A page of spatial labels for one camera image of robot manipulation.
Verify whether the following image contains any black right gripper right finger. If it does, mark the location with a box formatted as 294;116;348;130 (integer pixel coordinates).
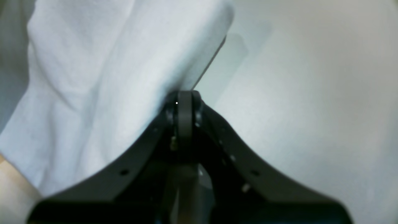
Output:
183;91;352;224

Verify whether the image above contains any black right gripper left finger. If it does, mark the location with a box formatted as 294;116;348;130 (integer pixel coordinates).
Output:
27;91;187;224

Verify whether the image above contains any white t-shirt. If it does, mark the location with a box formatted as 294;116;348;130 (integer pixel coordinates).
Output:
1;0;234;197

